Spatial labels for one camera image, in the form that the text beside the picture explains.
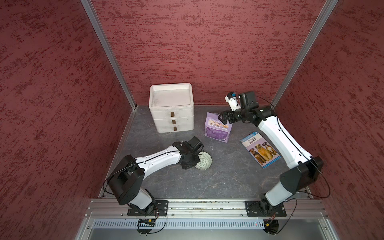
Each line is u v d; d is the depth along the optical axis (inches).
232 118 27.3
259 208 28.6
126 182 16.8
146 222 28.4
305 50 34.4
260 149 37.3
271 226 27.7
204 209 29.8
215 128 36.3
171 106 34.2
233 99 27.4
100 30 31.0
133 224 27.4
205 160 34.7
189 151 24.4
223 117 27.9
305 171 16.3
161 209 29.0
